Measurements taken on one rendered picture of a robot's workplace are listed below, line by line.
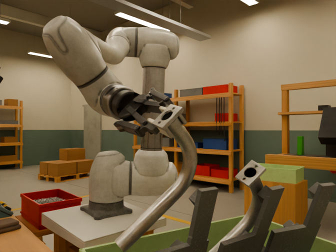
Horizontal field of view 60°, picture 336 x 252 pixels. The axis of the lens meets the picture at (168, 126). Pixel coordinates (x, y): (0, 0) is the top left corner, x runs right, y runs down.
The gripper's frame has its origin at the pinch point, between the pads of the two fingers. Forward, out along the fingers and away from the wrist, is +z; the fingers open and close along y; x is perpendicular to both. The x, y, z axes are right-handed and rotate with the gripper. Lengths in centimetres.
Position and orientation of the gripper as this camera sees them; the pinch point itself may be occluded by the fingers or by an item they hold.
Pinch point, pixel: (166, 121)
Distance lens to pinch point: 57.6
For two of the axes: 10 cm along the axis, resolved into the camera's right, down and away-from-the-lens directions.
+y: 6.8, -6.9, 2.5
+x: 5.1, 6.9, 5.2
